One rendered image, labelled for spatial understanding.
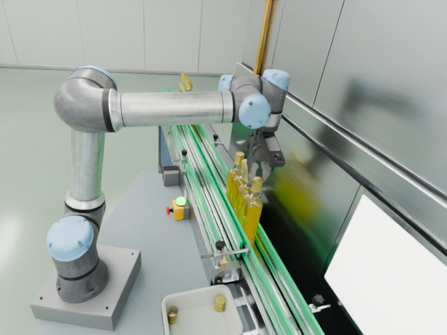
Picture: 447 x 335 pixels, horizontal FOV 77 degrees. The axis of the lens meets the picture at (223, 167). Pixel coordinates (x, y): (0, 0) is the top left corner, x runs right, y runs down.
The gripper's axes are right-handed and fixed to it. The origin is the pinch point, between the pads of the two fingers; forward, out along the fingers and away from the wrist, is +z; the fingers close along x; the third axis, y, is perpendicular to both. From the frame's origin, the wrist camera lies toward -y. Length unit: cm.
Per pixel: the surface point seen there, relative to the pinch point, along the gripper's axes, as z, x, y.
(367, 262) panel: -1.2, -12.8, -37.4
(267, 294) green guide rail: 21.7, 3.7, -26.8
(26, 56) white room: 93, 221, 583
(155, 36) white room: 38, -21, 585
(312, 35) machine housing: -44.2, -15.1, 12.6
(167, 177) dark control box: 34, 22, 56
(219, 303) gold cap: 33.9, 14.8, -19.1
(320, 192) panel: -5.8, -12.3, -15.6
